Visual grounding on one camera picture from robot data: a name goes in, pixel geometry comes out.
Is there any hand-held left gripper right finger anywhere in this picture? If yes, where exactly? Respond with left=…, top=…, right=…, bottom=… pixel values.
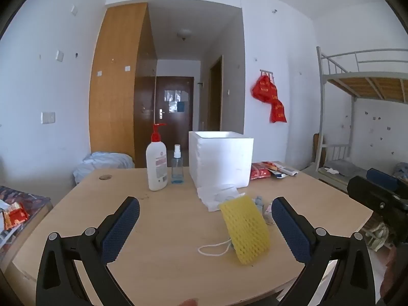
left=271, top=197, right=377, bottom=306

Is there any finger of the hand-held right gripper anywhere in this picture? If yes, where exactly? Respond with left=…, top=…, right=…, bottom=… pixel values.
left=347, top=176, right=408, bottom=220
left=366, top=168, right=408, bottom=192

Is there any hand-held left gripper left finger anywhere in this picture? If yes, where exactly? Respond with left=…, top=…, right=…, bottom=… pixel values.
left=36, top=197, right=141, bottom=306

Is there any yellow foam net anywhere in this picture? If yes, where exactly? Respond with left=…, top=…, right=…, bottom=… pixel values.
left=218, top=196, right=271, bottom=266

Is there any blue face mask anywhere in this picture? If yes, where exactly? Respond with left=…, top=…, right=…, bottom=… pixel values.
left=198, top=238, right=238, bottom=258

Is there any white tissue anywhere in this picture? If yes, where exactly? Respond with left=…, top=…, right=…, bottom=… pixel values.
left=197, top=184, right=246, bottom=212

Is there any white foam box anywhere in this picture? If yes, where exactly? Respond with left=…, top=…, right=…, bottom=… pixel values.
left=189, top=130, right=254, bottom=188

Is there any person's right hand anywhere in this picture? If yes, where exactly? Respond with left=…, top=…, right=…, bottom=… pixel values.
left=381, top=249, right=408, bottom=306

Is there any pale crumpled bundle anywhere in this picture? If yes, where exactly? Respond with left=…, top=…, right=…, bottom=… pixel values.
left=366, top=220, right=393, bottom=252

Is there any grey folded cloth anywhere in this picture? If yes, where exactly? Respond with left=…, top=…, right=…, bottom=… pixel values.
left=324, top=159, right=358, bottom=176

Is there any white remote control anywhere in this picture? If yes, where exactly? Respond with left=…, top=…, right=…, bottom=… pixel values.
left=274, top=163, right=299, bottom=177

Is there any brown wooden plank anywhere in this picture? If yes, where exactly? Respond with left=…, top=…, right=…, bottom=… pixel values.
left=312, top=133, right=324, bottom=170

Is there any pale blue bedding bundle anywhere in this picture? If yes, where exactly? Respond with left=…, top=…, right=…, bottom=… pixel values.
left=73, top=152, right=135, bottom=184

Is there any white lotion pump bottle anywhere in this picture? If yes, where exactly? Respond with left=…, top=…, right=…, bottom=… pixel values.
left=146, top=123, right=168, bottom=192

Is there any clear spray bottle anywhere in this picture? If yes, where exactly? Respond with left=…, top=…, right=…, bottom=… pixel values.
left=171, top=144, right=184, bottom=184

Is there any printed blanket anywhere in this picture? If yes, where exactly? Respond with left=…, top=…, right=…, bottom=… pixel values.
left=0, top=185, right=53, bottom=249

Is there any metal bunk bed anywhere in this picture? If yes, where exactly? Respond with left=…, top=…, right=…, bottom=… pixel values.
left=314, top=46, right=408, bottom=195

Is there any red foil packet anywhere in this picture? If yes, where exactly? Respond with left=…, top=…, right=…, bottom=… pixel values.
left=3, top=202, right=30, bottom=230

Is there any red shopping bag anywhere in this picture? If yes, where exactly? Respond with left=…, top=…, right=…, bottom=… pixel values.
left=251, top=74, right=278, bottom=103
left=269, top=99, right=287, bottom=124

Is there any dark brown entry door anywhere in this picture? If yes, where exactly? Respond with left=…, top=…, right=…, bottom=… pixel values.
left=155, top=76, right=194, bottom=141

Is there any wooden wardrobe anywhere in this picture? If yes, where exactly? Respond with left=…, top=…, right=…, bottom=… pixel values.
left=88, top=3, right=157, bottom=168

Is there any brown side door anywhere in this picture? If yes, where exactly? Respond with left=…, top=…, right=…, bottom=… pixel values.
left=208, top=55, right=224, bottom=132

